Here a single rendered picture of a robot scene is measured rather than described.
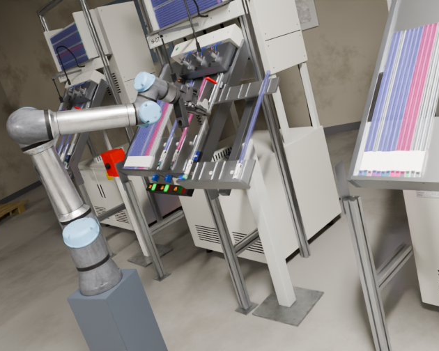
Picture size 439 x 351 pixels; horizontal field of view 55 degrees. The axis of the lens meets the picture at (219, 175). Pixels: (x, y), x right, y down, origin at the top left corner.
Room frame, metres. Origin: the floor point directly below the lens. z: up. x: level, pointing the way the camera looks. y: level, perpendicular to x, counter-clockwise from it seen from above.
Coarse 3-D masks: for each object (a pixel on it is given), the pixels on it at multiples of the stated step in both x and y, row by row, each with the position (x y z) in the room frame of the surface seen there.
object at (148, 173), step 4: (124, 172) 2.31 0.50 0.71; (128, 172) 2.27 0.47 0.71; (132, 172) 2.23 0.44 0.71; (136, 172) 2.20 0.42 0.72; (140, 172) 2.16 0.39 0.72; (144, 172) 2.12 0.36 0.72; (148, 172) 2.09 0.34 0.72; (152, 172) 2.06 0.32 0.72; (156, 172) 2.03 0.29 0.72; (160, 172) 1.99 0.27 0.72; (164, 172) 1.96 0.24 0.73; (168, 172) 1.94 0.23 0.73; (172, 172) 1.91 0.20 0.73; (176, 172) 1.88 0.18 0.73; (180, 172) 1.86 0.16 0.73; (184, 172) 1.84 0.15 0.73; (148, 176) 2.18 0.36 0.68; (152, 176) 2.15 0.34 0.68; (160, 176) 2.08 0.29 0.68; (164, 176) 2.04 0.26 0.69; (176, 176) 1.95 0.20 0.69
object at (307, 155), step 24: (264, 144) 2.35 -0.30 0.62; (288, 144) 2.19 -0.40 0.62; (312, 144) 2.31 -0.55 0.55; (264, 168) 2.05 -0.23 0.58; (312, 168) 2.28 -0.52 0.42; (240, 192) 2.07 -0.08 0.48; (312, 192) 2.25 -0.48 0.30; (336, 192) 2.38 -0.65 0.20; (192, 216) 2.47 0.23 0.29; (240, 216) 2.11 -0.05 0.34; (288, 216) 2.10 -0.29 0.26; (312, 216) 2.22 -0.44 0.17; (336, 216) 2.35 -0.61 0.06; (216, 240) 2.34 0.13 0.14; (288, 240) 2.07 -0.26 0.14
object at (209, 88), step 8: (168, 64) 2.63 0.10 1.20; (176, 64) 2.55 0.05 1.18; (232, 64) 2.09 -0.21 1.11; (168, 72) 2.57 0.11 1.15; (176, 72) 2.49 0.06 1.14; (224, 72) 2.10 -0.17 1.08; (168, 80) 2.52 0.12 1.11; (200, 80) 2.23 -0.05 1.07; (216, 80) 2.12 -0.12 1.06; (224, 80) 2.06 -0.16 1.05; (208, 88) 2.13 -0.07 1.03; (200, 96) 2.14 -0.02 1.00; (208, 96) 2.09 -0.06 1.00
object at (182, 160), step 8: (192, 136) 1.99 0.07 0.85; (160, 144) 2.18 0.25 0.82; (176, 144) 2.06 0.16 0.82; (184, 144) 2.01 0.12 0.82; (192, 144) 1.95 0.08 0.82; (200, 144) 1.91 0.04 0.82; (160, 152) 2.13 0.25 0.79; (168, 152) 2.08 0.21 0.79; (184, 152) 1.97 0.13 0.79; (152, 160) 2.15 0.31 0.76; (168, 160) 2.04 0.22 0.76; (176, 160) 1.98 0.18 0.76; (184, 160) 1.93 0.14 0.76; (152, 168) 2.11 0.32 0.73; (160, 168) 2.05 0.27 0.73; (168, 168) 2.00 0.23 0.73; (176, 168) 1.94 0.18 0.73; (184, 168) 1.89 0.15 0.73
